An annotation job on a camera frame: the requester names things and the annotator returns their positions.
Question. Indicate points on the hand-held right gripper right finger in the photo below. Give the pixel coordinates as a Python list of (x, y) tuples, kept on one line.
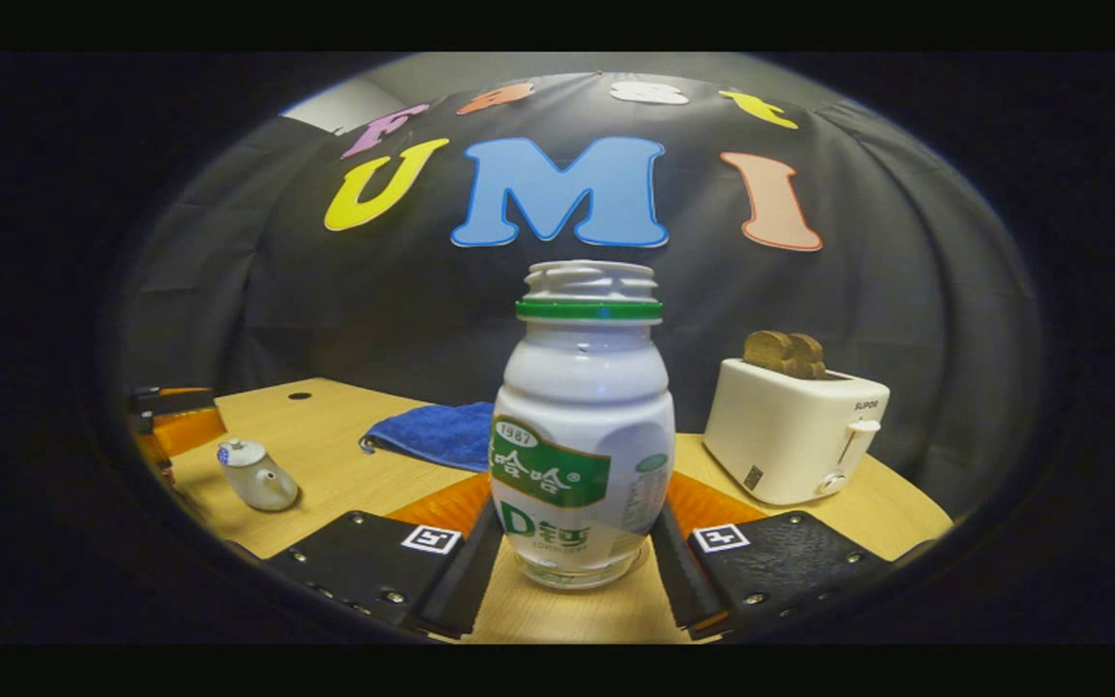
[(685, 586)]

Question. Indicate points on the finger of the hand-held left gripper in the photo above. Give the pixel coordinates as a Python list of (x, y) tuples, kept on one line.
[(185, 433), (170, 399)]

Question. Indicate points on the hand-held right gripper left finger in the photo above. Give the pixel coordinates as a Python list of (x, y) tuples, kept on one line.
[(451, 590)]

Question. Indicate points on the white teacup with spout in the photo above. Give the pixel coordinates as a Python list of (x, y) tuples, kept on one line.
[(267, 489)]

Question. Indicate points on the white water bottle green label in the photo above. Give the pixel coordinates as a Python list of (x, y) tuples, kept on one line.
[(582, 407)]

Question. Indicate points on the blue towel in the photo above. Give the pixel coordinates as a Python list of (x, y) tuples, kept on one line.
[(436, 436)]

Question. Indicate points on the white toaster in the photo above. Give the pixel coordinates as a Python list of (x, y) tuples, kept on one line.
[(790, 436)]

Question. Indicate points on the black backdrop cloth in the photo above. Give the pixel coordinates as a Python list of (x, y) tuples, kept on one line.
[(325, 290)]

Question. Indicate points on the brown bread slice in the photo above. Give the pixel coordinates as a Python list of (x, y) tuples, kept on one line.
[(811, 356), (768, 351)]

